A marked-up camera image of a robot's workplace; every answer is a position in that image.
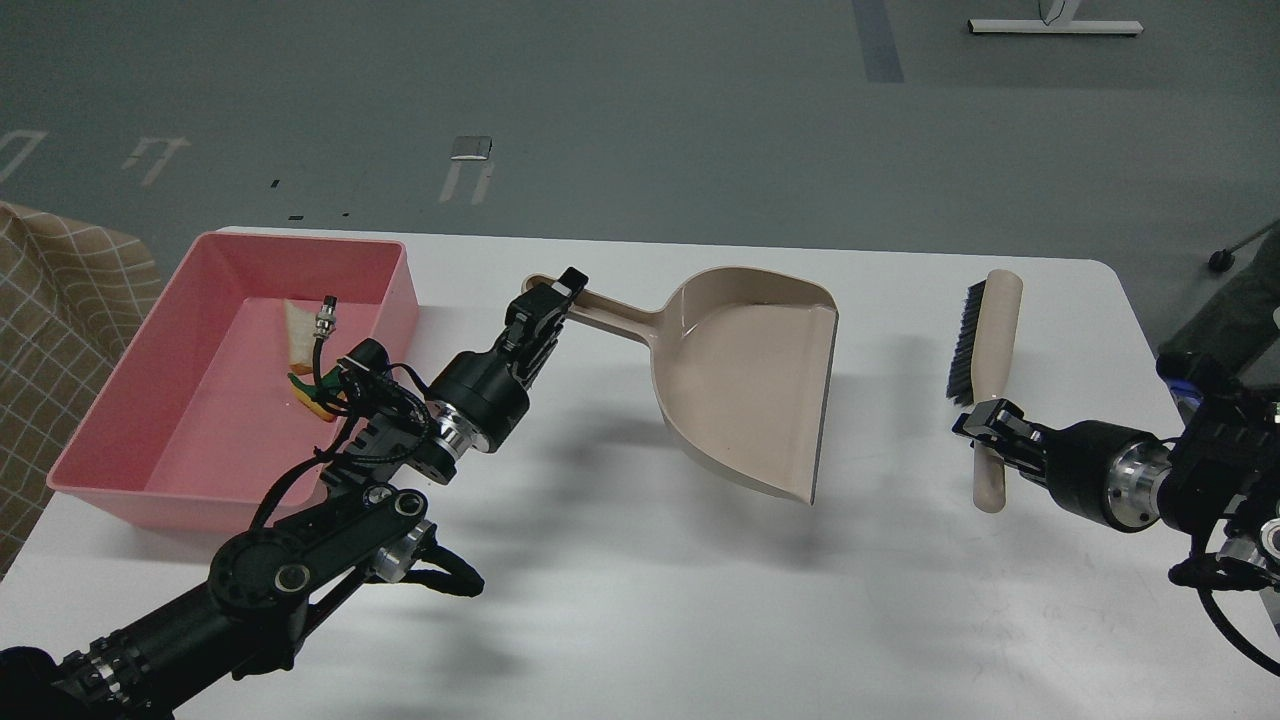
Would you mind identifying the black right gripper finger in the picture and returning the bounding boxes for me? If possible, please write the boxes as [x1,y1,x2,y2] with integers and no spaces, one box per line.
[952,398,1056,441]
[972,430,1048,477]

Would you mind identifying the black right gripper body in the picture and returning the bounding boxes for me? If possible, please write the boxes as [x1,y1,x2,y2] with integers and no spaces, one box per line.
[1020,421,1171,533]

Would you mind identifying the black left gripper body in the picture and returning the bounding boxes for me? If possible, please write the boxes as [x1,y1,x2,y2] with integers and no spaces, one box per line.
[426,325,559,454]

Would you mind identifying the beige hand brush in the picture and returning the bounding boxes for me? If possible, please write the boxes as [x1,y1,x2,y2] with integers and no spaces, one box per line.
[945,269,1024,514]

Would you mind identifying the yellow sponge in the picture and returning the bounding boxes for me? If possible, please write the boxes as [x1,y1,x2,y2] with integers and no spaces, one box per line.
[287,370,347,421]

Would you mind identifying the beige plastic dustpan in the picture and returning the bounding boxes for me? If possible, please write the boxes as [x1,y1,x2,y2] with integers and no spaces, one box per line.
[568,266,840,505]

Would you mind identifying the triangular bread slice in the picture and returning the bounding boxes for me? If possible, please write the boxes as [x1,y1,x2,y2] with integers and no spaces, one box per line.
[282,299,323,375]

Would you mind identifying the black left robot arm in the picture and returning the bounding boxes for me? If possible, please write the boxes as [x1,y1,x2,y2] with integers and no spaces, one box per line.
[3,268,588,719]

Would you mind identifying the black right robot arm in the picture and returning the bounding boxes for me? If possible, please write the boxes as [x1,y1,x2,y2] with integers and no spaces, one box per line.
[952,354,1277,674]

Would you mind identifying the pink plastic bin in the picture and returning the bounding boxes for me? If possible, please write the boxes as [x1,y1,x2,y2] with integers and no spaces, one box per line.
[47,232,419,534]

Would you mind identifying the chair leg with caster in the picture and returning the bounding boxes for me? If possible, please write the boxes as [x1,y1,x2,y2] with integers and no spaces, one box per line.
[1204,219,1279,275]

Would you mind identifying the white stand base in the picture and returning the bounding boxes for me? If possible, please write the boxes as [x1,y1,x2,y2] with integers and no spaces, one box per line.
[966,19,1146,37]

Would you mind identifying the brown checkered cloth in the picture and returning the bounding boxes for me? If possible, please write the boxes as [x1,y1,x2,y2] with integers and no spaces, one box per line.
[1,201,163,570]

